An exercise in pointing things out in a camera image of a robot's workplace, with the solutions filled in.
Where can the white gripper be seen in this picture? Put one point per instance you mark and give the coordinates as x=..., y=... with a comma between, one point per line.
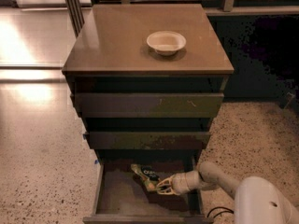
x=179, y=183

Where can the green rice chip bag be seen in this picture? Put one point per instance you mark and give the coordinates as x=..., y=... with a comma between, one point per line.
x=149, y=178

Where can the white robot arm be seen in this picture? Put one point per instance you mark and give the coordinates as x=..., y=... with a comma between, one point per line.
x=257, y=201

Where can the open bottom drawer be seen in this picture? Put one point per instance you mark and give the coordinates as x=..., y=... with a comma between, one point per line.
x=121, y=198

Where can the middle brown drawer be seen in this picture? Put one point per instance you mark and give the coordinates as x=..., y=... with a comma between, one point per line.
x=147, y=140

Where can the brown drawer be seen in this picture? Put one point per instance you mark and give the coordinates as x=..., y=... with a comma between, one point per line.
x=147, y=140
x=147, y=105

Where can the brown drawer cabinet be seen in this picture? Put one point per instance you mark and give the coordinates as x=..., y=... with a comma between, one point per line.
x=111, y=55

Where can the top brown drawer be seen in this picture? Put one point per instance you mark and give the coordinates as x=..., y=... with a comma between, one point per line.
x=147, y=105

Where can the white paper bowl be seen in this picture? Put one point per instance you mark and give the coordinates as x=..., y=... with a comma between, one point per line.
x=166, y=43

